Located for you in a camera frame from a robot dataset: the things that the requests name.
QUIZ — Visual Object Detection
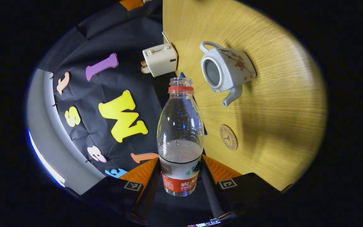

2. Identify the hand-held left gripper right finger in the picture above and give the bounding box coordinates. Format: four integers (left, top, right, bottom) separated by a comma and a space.
200, 154, 285, 220

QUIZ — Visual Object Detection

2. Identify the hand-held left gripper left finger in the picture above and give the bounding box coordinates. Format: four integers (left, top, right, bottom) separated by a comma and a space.
71, 157, 162, 223

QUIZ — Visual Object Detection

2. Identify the round wooden coaster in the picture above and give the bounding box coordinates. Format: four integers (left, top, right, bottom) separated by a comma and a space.
220, 124, 238, 151

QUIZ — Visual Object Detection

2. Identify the clear plastic water bottle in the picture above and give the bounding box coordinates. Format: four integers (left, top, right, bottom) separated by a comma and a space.
157, 77, 205, 197

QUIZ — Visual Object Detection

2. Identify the white porcelain teacup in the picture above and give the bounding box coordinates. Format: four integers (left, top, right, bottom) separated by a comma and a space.
199, 41, 257, 108

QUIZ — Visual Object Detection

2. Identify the black backdrop cloth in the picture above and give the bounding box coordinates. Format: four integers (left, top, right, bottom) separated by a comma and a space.
38, 0, 207, 189

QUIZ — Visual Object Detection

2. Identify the white toaster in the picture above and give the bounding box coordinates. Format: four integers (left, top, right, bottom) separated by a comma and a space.
142, 43, 178, 78

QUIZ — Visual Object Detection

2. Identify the blue towel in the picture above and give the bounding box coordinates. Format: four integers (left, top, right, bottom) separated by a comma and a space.
178, 72, 208, 136

